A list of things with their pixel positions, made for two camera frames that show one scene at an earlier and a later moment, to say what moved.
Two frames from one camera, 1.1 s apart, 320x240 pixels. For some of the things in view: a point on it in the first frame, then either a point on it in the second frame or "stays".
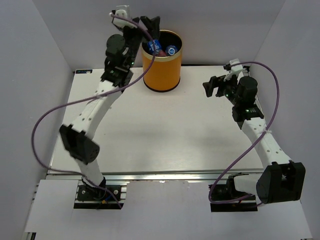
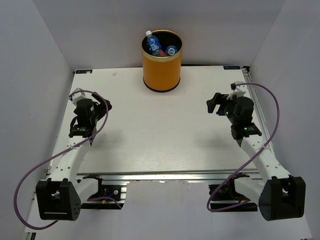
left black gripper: x=152 y=26 to x=101 y=107
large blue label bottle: x=157 y=46 stays
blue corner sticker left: x=84 y=71 stays
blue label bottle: x=171 y=50 stays
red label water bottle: x=162 y=53 stays
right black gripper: x=215 y=82 to x=217 y=99
